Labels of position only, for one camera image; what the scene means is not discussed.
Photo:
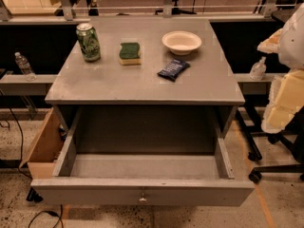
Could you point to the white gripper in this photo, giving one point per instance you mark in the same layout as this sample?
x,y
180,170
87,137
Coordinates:
x,y
294,43

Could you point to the green and yellow sponge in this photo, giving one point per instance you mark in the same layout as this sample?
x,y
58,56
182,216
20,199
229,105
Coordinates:
x,y
130,54

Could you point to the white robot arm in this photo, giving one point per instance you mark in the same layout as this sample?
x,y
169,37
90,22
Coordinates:
x,y
286,93

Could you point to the silver drawer knob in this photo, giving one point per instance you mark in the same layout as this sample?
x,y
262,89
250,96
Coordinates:
x,y
143,199

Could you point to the open grey top drawer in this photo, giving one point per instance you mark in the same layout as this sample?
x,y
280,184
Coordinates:
x,y
176,155

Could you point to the black office chair base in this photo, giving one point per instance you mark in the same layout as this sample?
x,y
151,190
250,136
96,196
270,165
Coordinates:
x,y
292,138

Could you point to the hand sanitizer pump bottle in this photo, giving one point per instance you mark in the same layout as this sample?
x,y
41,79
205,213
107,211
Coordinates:
x,y
258,70

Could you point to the dark blue snack packet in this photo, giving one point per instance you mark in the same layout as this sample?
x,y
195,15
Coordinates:
x,y
172,71

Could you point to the white bowl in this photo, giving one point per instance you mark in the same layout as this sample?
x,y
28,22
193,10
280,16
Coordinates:
x,y
181,42

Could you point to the grey cabinet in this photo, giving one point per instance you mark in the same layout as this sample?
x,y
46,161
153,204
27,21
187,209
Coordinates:
x,y
208,81

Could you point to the green soda can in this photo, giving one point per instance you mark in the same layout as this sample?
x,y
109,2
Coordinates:
x,y
88,41

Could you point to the wooden box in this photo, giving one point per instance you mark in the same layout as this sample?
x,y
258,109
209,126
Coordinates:
x,y
44,149

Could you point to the clear plastic water bottle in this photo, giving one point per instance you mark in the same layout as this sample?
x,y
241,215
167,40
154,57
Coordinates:
x,y
25,66

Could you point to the grey side shelf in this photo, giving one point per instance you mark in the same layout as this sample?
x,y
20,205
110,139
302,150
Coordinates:
x,y
17,85

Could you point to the metal railing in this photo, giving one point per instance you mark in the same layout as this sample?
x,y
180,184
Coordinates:
x,y
73,10

